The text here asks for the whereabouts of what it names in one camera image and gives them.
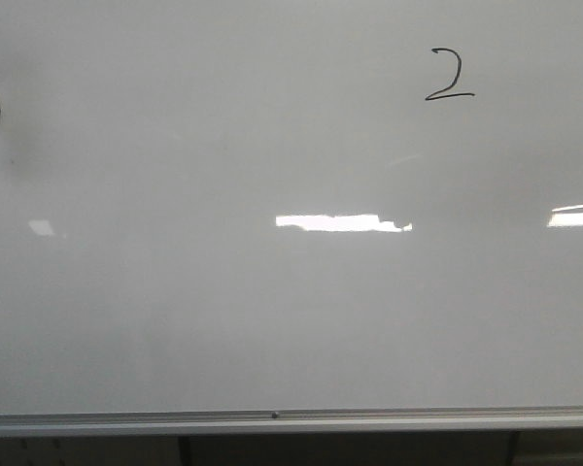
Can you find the grey metal marker tray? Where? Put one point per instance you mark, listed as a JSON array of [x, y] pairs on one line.
[[289, 422]]

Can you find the white whiteboard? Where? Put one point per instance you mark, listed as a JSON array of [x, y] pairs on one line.
[[290, 205]]

